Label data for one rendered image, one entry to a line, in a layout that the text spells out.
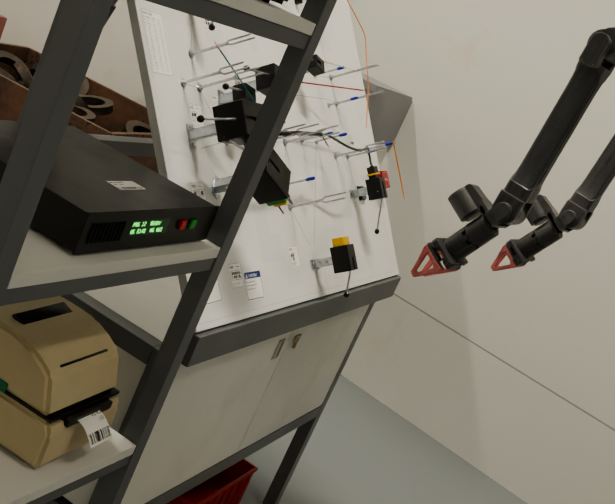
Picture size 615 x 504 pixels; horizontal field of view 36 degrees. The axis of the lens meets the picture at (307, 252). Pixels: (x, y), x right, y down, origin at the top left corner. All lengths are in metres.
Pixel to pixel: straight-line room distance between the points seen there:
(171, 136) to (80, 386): 0.50
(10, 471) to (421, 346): 2.86
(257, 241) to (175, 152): 0.32
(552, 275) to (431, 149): 0.77
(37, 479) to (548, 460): 2.81
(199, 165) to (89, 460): 0.60
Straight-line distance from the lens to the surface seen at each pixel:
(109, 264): 1.34
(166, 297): 2.05
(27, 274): 1.20
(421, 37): 4.30
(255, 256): 1.99
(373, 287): 2.59
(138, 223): 1.39
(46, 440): 1.56
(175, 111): 1.83
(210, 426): 2.17
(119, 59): 5.32
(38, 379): 1.53
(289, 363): 2.42
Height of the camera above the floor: 1.50
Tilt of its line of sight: 14 degrees down
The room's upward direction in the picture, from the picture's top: 24 degrees clockwise
